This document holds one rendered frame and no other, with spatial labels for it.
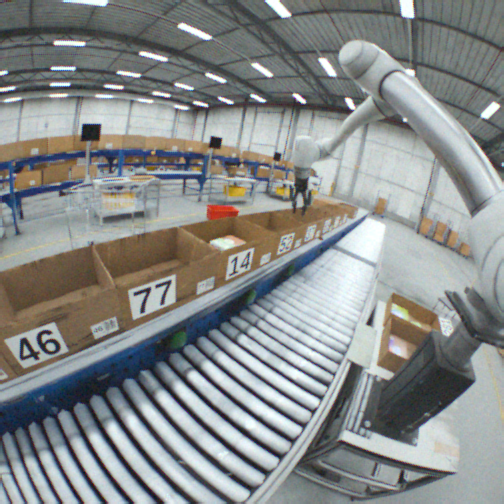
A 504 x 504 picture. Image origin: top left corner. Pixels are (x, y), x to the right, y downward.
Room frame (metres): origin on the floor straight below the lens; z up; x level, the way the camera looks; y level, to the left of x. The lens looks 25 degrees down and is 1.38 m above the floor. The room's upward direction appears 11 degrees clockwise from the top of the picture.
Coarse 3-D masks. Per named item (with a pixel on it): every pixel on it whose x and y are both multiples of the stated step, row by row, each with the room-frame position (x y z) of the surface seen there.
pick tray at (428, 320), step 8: (392, 296) 0.93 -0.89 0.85; (400, 296) 0.95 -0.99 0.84; (400, 304) 0.93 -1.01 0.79; (408, 304) 0.91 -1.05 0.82; (416, 304) 0.88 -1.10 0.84; (408, 312) 0.89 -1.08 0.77; (416, 312) 0.86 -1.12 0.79; (424, 312) 0.83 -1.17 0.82; (432, 312) 0.80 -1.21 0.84; (384, 320) 0.79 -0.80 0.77; (400, 320) 0.71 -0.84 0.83; (408, 320) 0.82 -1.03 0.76; (416, 320) 0.82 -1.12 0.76; (424, 320) 0.81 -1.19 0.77; (432, 320) 0.78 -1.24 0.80; (424, 328) 0.74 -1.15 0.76; (432, 328) 0.73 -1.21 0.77; (440, 328) 0.65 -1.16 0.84
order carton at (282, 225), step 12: (240, 216) 1.20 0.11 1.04; (252, 216) 1.30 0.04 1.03; (264, 216) 1.42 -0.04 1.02; (276, 216) 1.45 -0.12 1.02; (276, 228) 1.44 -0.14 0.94; (288, 228) 1.39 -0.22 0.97; (300, 228) 1.24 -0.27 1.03; (276, 240) 1.01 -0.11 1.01; (276, 252) 1.04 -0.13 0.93; (288, 252) 1.17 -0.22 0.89
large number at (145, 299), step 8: (160, 280) 0.46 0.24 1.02; (168, 280) 0.48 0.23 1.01; (136, 288) 0.39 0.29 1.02; (144, 288) 0.41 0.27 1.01; (152, 288) 0.43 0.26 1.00; (160, 288) 0.46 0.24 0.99; (168, 288) 0.48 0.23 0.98; (136, 296) 0.39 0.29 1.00; (144, 296) 0.41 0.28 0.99; (152, 296) 0.43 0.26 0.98; (160, 296) 0.46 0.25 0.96; (168, 296) 0.48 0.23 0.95; (136, 304) 0.39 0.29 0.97; (144, 304) 0.41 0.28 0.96; (152, 304) 0.43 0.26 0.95; (160, 304) 0.45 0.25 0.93; (168, 304) 0.48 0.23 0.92; (136, 312) 0.38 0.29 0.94; (144, 312) 0.40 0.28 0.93
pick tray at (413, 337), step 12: (396, 324) 0.69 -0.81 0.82; (408, 324) 0.66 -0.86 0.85; (384, 336) 0.63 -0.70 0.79; (396, 336) 0.67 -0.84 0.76; (408, 336) 0.64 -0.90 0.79; (420, 336) 0.61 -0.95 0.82; (384, 348) 0.53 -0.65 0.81; (408, 348) 0.58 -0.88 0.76; (384, 360) 0.47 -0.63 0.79; (396, 360) 0.45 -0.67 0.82
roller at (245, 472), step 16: (144, 384) 0.26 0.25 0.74; (160, 384) 0.28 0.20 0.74; (160, 400) 0.23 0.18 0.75; (176, 416) 0.19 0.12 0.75; (192, 432) 0.15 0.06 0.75; (208, 448) 0.12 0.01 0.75; (224, 448) 0.13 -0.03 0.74; (224, 464) 0.08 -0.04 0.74; (240, 464) 0.08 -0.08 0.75; (256, 480) 0.04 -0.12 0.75
